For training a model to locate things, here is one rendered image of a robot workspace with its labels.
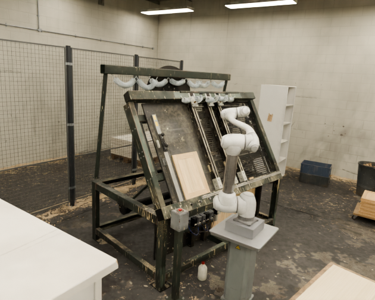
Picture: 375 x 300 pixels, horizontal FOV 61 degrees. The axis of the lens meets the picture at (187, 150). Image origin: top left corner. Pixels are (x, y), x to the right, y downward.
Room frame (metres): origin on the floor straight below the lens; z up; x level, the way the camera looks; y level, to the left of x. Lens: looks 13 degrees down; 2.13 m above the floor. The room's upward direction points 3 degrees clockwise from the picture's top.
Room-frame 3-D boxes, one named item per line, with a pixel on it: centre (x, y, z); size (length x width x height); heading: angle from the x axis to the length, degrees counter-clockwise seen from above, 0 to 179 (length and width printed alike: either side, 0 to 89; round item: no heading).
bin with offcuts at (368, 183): (6.09, -3.68, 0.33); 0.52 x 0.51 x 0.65; 146
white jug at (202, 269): (3.03, -0.24, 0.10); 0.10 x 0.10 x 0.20
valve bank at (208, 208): (3.04, -0.23, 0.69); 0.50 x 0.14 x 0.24; 135
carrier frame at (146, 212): (4.02, -0.09, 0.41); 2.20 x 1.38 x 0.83; 135
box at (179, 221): (2.68, 0.03, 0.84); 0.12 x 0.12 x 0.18; 45
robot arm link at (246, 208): (2.75, -0.58, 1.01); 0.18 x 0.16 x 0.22; 91
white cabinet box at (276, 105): (7.04, -1.90, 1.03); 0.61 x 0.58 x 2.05; 146
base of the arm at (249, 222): (2.77, -0.60, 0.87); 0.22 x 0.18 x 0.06; 141
